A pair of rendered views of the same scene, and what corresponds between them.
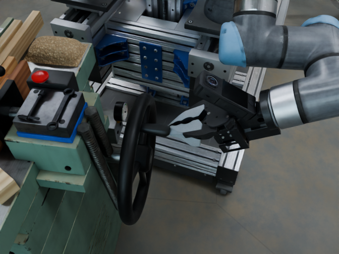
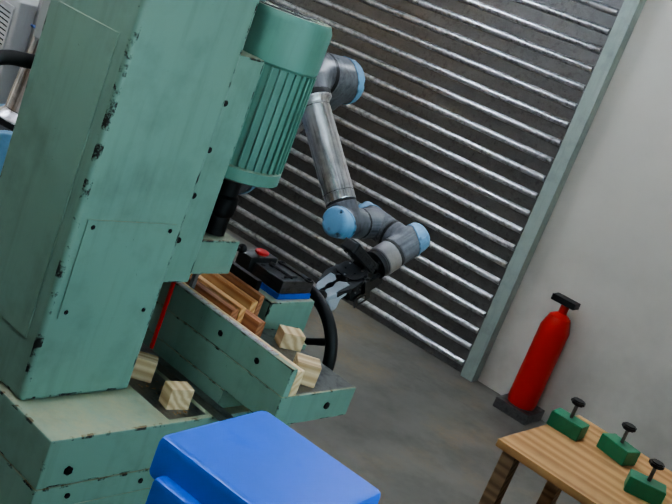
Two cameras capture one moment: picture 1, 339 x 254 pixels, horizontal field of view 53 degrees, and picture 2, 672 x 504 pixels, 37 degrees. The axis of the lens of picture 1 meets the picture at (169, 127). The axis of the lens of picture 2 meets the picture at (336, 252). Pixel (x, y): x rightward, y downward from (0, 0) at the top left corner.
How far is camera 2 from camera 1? 2.00 m
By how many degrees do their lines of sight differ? 61
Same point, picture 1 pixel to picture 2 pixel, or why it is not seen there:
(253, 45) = (358, 219)
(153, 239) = not seen: outside the picture
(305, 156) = not seen: hidden behind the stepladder
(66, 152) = (306, 307)
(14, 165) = (268, 332)
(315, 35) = (378, 212)
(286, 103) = (394, 252)
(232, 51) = (350, 224)
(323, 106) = (411, 249)
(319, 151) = not seen: hidden behind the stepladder
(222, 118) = (360, 273)
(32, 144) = (289, 303)
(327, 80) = (407, 234)
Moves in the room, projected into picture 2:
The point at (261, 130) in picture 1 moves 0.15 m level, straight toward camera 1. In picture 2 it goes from (374, 281) to (410, 310)
